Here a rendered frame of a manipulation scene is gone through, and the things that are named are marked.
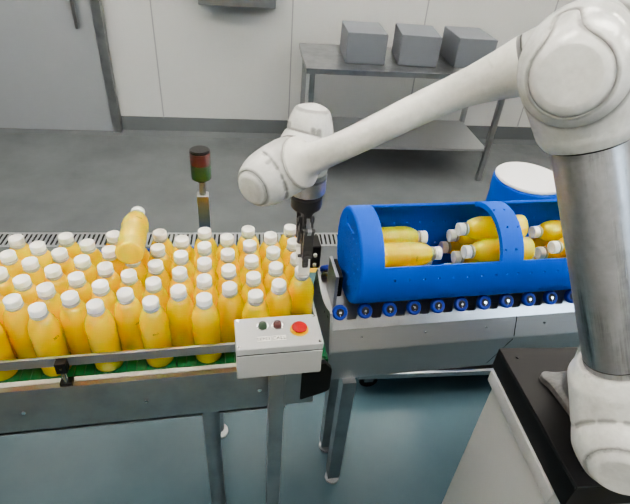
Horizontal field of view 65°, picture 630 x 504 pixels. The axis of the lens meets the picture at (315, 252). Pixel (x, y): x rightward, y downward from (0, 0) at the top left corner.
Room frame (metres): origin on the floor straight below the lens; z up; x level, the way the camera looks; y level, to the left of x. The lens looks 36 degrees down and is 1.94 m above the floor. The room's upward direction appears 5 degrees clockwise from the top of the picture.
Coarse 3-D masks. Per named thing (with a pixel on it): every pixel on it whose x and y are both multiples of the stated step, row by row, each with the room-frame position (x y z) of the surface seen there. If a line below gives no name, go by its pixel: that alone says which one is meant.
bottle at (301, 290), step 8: (296, 280) 1.02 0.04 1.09; (304, 280) 1.02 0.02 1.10; (288, 288) 1.02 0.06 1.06; (296, 288) 1.00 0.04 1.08; (304, 288) 1.01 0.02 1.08; (312, 288) 1.02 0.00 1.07; (296, 296) 1.00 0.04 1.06; (304, 296) 1.00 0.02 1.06; (312, 296) 1.02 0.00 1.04; (296, 304) 1.00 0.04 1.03; (304, 304) 1.00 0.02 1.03; (312, 304) 1.02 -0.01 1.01; (296, 312) 1.00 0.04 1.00; (304, 312) 1.00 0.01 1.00
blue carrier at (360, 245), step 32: (352, 224) 1.16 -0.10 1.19; (384, 224) 1.32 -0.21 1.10; (416, 224) 1.34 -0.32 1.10; (448, 224) 1.37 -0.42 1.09; (512, 224) 1.19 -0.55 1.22; (352, 256) 1.11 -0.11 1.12; (384, 256) 1.05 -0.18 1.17; (448, 256) 1.33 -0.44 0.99; (512, 256) 1.13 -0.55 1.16; (352, 288) 1.07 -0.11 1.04; (384, 288) 1.03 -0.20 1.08; (416, 288) 1.06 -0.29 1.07; (448, 288) 1.08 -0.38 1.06; (480, 288) 1.10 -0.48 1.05; (512, 288) 1.13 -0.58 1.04; (544, 288) 1.16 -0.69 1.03
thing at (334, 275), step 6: (330, 258) 1.18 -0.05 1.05; (330, 264) 1.17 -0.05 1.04; (336, 264) 1.17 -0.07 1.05; (330, 270) 1.17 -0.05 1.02; (336, 270) 1.13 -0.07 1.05; (330, 276) 1.16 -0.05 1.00; (336, 276) 1.10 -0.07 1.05; (342, 276) 1.11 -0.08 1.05; (330, 282) 1.15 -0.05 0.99; (336, 282) 1.10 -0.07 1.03; (342, 282) 1.11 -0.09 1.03; (330, 288) 1.14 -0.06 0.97; (336, 288) 1.10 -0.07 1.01; (330, 294) 1.14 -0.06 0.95; (336, 294) 1.10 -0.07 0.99; (330, 300) 1.13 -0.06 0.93
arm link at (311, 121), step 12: (300, 108) 1.01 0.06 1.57; (312, 108) 1.02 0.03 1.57; (324, 108) 1.03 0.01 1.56; (288, 120) 1.02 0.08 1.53; (300, 120) 0.99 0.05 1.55; (312, 120) 0.99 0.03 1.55; (324, 120) 1.00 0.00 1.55; (288, 132) 0.99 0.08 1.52; (300, 132) 0.98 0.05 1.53; (312, 132) 0.98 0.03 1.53; (324, 132) 0.99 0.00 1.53
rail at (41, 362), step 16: (112, 352) 0.82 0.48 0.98; (128, 352) 0.82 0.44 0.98; (144, 352) 0.83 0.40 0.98; (160, 352) 0.84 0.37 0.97; (176, 352) 0.85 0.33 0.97; (192, 352) 0.86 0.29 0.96; (208, 352) 0.86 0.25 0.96; (224, 352) 0.87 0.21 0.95; (0, 368) 0.76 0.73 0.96; (16, 368) 0.76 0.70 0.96; (32, 368) 0.77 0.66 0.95
